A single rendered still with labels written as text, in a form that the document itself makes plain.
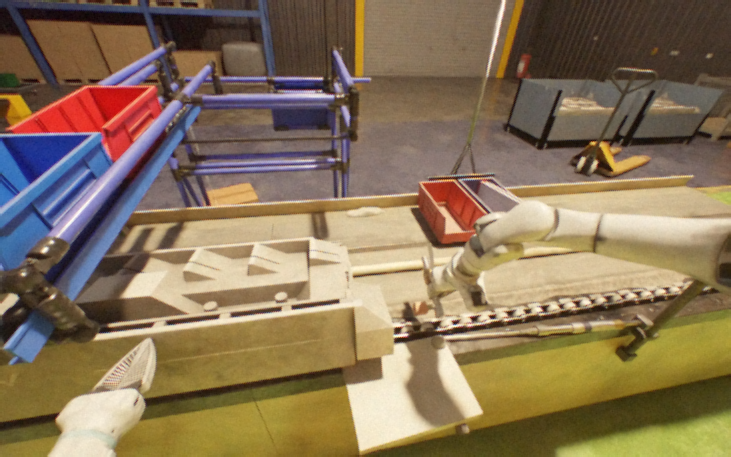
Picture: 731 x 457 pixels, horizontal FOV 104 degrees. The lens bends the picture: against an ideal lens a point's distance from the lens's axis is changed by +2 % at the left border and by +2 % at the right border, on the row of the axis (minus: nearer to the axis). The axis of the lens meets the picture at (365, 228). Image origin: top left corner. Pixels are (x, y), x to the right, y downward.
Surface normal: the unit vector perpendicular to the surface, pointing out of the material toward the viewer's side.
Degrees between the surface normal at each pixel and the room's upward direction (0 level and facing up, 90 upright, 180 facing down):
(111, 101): 94
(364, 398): 0
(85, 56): 90
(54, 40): 90
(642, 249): 89
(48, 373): 80
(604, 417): 0
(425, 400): 0
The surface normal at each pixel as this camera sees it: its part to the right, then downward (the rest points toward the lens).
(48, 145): 0.18, 0.63
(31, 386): 0.18, 0.43
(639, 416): 0.04, -0.80
